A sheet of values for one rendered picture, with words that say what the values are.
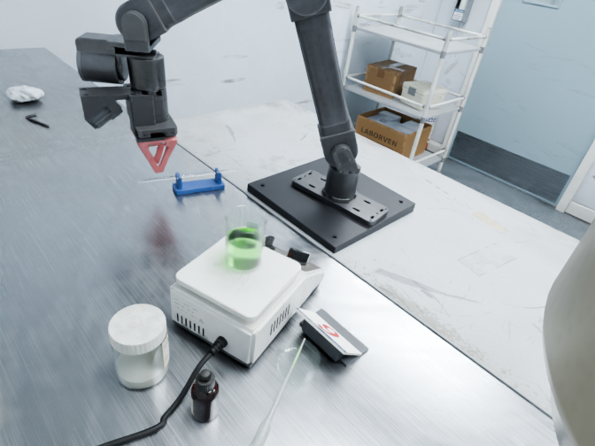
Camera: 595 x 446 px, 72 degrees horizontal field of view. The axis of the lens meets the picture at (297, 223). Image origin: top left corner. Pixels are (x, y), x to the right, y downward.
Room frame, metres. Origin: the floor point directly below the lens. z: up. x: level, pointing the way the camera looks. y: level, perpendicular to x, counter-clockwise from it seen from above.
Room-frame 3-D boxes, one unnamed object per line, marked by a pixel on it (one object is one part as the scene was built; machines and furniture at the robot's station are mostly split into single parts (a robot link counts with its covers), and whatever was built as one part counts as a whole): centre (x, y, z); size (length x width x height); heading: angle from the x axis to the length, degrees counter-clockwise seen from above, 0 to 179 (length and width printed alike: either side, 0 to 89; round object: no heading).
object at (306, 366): (0.33, -0.03, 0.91); 0.06 x 0.06 x 0.02
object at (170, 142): (0.67, 0.28, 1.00); 0.07 x 0.07 x 0.09; 32
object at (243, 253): (0.41, 0.06, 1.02); 0.06 x 0.05 x 0.08; 16
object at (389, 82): (2.73, -0.54, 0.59); 0.65 x 0.48 x 0.93; 48
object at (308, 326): (0.38, -0.07, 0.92); 0.09 x 0.06 x 0.04; 47
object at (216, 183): (0.72, 0.21, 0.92); 0.10 x 0.03 x 0.04; 122
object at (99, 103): (0.65, 0.33, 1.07); 0.11 x 0.07 x 0.06; 122
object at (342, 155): (0.72, -0.06, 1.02); 0.09 x 0.06 x 0.06; 8
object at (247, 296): (0.39, 0.06, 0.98); 0.12 x 0.12 x 0.01; 65
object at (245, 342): (0.42, 0.05, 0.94); 0.22 x 0.13 x 0.08; 155
